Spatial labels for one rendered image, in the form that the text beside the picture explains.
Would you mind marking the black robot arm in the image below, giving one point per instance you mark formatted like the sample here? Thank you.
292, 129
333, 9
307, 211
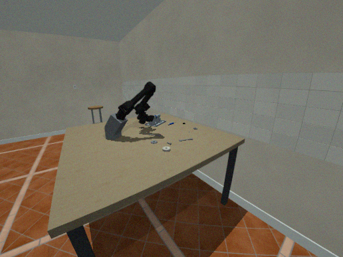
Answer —
140, 108

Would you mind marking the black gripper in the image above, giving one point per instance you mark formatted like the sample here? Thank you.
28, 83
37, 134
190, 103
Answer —
149, 118

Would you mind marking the white flat ring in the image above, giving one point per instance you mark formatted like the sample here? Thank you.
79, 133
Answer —
166, 148

